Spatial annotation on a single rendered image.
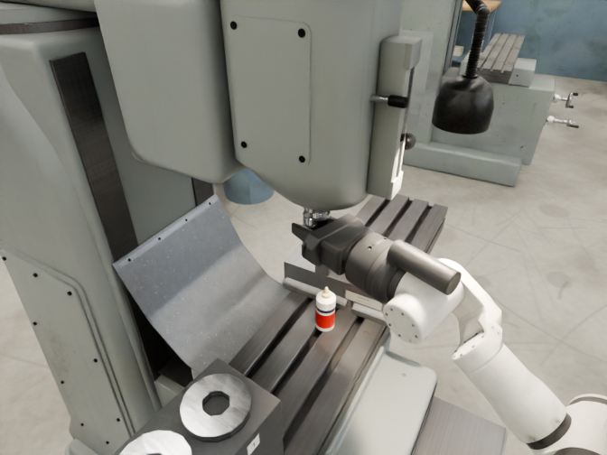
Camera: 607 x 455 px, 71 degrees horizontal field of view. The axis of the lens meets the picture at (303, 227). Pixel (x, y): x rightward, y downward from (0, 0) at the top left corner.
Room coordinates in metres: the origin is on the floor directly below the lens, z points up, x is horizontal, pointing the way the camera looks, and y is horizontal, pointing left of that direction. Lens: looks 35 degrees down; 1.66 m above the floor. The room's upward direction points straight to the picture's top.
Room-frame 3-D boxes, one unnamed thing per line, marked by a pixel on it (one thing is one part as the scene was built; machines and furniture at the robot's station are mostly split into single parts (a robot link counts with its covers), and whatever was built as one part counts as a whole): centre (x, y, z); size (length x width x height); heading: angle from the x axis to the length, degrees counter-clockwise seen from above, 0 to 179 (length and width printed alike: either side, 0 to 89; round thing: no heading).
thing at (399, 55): (0.55, -0.12, 1.44); 0.04 x 0.04 x 0.21; 60
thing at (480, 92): (0.54, -0.20, 1.48); 0.07 x 0.07 x 0.06
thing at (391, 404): (0.60, -0.02, 0.82); 0.50 x 0.35 x 0.12; 60
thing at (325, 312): (0.63, -0.05, 1.01); 0.04 x 0.04 x 0.11
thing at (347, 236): (0.53, -0.08, 1.23); 0.13 x 0.12 x 0.10; 131
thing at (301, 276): (0.74, -0.13, 1.01); 0.35 x 0.15 x 0.11; 62
